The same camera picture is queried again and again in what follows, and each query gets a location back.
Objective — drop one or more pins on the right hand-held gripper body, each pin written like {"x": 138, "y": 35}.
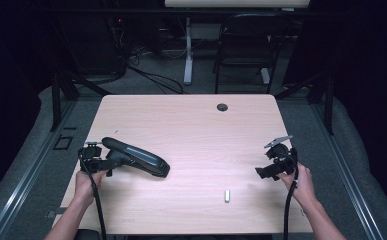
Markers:
{"x": 281, "y": 156}

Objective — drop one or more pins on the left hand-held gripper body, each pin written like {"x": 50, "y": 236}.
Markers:
{"x": 91, "y": 155}

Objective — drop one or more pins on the black stapler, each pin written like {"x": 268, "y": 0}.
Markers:
{"x": 137, "y": 158}

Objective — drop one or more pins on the small strip of staples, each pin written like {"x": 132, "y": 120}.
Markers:
{"x": 227, "y": 196}

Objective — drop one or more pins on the person's left hand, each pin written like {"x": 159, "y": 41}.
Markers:
{"x": 85, "y": 186}

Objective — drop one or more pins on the person's right hand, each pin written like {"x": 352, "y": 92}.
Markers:
{"x": 302, "y": 186}

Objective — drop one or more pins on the black metal stand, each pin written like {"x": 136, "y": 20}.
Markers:
{"x": 326, "y": 100}
{"x": 59, "y": 96}

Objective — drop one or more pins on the black table grommet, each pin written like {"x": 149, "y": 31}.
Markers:
{"x": 222, "y": 107}

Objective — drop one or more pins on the short white desk foot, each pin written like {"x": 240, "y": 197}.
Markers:
{"x": 265, "y": 76}

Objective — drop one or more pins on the dark equipment cabinet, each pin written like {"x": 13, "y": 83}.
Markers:
{"x": 91, "y": 43}

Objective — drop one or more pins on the black folding chair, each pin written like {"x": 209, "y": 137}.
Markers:
{"x": 247, "y": 50}

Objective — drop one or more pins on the white desk leg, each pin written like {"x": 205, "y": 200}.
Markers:
{"x": 188, "y": 50}

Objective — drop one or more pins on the white desk top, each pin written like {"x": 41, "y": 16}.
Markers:
{"x": 236, "y": 3}

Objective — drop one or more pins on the aluminium floor rail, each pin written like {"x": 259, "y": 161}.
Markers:
{"x": 351, "y": 180}
{"x": 24, "y": 176}

